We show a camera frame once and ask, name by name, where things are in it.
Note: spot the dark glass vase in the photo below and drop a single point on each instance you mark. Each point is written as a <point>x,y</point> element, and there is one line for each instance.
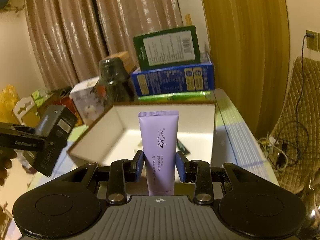
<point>112,80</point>

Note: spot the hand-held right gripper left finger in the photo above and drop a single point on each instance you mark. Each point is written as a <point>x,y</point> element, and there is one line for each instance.
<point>139,166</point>

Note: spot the purple cream tube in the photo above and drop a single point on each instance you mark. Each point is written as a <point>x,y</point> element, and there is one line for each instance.
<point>158,142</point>

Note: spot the white cutout cardboard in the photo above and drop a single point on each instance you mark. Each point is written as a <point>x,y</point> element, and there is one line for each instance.
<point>23,108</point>

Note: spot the black shaver box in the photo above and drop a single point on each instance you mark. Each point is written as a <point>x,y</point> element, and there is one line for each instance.
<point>53,140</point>

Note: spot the white humidifier box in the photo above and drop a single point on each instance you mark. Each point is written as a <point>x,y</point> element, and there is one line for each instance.
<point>87,100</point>

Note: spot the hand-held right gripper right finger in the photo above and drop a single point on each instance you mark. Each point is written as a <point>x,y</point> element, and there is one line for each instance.
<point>180,167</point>

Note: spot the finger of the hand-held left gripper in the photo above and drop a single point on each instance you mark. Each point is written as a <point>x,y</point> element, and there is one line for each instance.
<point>22,140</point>

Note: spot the blue carton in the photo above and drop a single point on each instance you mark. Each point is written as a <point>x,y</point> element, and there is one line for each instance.
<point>172,80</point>

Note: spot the yellow plastic bag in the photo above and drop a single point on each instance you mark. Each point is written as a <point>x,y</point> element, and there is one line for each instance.
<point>8,102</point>

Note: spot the green carton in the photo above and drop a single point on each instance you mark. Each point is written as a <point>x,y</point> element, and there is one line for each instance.
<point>167,47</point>

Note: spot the golden curtain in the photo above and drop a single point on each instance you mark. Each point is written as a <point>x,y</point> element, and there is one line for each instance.
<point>242,42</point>

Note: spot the dark green sachet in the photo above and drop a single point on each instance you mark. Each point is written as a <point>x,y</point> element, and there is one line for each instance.
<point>183,147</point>

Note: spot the green packs under carton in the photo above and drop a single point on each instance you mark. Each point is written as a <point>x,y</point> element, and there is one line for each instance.
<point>175,96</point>

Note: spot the beige curtain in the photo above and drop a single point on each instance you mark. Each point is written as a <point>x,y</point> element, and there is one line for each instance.
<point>100,25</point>

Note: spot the wall socket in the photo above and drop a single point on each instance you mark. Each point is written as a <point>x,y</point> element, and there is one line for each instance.
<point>313,40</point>

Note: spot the brown cardboard box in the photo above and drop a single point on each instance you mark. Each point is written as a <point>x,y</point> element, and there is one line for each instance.
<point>115,130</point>

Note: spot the green tissue packs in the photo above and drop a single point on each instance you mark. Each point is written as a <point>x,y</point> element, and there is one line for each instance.
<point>40,97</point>

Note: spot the chair with quilted cover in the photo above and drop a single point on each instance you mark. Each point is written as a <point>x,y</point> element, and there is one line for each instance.
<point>300,110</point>

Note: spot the checked cloth covered desktop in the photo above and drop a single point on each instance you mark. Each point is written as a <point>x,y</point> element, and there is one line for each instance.
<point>237,142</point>

